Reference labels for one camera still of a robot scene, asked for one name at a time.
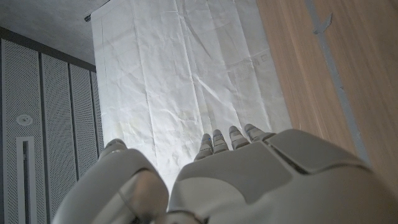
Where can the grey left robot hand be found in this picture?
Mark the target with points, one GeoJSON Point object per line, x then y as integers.
{"type": "Point", "coordinates": [264, 186]}

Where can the grey tape outline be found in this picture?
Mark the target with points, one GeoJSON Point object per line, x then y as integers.
{"type": "Point", "coordinates": [334, 77]}

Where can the white backdrop cloth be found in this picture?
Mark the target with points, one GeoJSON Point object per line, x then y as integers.
{"type": "Point", "coordinates": [186, 77]}

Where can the ceiling light slot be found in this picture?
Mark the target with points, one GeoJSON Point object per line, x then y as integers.
{"type": "Point", "coordinates": [25, 180]}

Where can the black backdrop crossbar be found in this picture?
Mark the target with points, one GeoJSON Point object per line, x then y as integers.
{"type": "Point", "coordinates": [93, 12]}

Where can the round ceiling sensor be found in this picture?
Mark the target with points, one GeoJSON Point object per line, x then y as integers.
{"type": "Point", "coordinates": [24, 119]}

